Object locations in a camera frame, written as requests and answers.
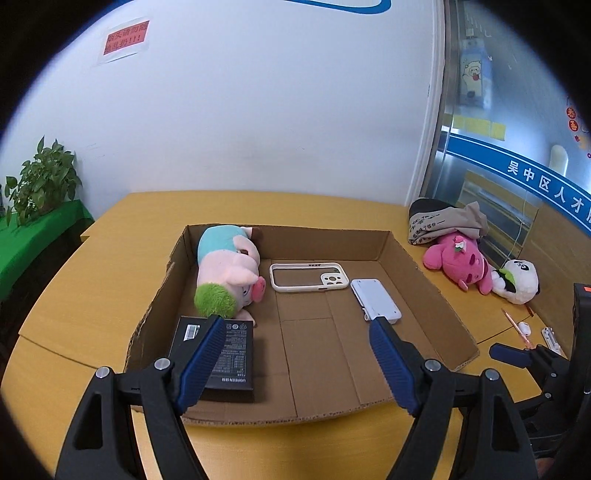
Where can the panda plush toy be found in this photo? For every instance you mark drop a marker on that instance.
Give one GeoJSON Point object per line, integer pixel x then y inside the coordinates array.
{"type": "Point", "coordinates": [521, 277]}

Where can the cartoon poster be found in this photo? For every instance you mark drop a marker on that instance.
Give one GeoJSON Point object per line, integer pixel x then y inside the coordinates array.
{"type": "Point", "coordinates": [475, 74]}

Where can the red window stickers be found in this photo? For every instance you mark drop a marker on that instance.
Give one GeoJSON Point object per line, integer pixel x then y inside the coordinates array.
{"type": "Point", "coordinates": [575, 124]}

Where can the large potted green plant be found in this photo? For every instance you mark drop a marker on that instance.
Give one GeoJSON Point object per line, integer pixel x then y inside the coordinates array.
{"type": "Point", "coordinates": [44, 180]}

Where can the black product box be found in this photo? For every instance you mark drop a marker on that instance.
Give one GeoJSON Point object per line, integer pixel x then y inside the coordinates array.
{"type": "Point", "coordinates": [235, 364]}

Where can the small white earbud case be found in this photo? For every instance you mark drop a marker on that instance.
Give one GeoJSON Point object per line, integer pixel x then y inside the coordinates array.
{"type": "Point", "coordinates": [524, 328]}

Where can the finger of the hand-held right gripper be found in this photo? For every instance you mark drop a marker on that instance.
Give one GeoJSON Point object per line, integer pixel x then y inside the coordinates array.
{"type": "Point", "coordinates": [508, 354]}

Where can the cardboard box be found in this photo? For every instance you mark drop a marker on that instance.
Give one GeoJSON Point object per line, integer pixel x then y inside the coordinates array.
{"type": "Point", "coordinates": [314, 350]}

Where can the yellow sticky notes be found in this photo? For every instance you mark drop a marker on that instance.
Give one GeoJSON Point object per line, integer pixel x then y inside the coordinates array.
{"type": "Point", "coordinates": [480, 125]}

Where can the blue outline wall decal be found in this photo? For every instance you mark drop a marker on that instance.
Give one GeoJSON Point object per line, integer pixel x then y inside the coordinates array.
{"type": "Point", "coordinates": [369, 7]}

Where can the blue banner stripe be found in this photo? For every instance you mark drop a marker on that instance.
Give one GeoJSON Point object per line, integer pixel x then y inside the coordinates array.
{"type": "Point", "coordinates": [508, 164]}

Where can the white phone case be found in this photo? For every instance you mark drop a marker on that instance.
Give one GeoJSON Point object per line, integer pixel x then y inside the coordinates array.
{"type": "Point", "coordinates": [333, 282]}

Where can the grey printed clothing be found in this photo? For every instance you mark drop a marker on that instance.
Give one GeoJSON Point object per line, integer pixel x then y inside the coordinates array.
{"type": "Point", "coordinates": [434, 221]}

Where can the yellow wooden desktop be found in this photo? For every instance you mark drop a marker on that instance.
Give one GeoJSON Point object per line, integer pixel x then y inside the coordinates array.
{"type": "Point", "coordinates": [115, 230]}

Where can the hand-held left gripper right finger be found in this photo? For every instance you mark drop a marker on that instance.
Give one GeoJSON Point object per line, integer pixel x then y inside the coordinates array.
{"type": "Point", "coordinates": [392, 367]}

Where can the rose gold pen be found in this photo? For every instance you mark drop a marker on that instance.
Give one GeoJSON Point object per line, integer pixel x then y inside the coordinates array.
{"type": "Point", "coordinates": [517, 326]}

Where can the magenta plush toy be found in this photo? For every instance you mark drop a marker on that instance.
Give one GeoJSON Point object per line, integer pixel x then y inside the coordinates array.
{"type": "Point", "coordinates": [457, 265]}

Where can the white clip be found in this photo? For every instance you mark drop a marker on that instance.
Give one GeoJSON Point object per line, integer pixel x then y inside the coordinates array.
{"type": "Point", "coordinates": [551, 340]}

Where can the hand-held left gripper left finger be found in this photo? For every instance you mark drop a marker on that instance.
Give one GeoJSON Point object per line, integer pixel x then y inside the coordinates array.
{"type": "Point", "coordinates": [201, 364]}

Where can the red wall notice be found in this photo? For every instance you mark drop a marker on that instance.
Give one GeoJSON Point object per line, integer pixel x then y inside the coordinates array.
{"type": "Point", "coordinates": [124, 39]}

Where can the white power bank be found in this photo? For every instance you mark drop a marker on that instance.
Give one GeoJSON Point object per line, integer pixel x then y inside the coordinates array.
{"type": "Point", "coordinates": [374, 300]}

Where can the glass partition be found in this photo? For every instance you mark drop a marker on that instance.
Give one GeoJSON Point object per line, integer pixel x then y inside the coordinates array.
{"type": "Point", "coordinates": [521, 83]}

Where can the pink pig plush toy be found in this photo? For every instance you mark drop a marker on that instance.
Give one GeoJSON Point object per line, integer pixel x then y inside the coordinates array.
{"type": "Point", "coordinates": [226, 272]}

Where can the green covered table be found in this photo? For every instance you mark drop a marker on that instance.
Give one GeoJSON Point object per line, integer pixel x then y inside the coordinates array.
{"type": "Point", "coordinates": [37, 240]}

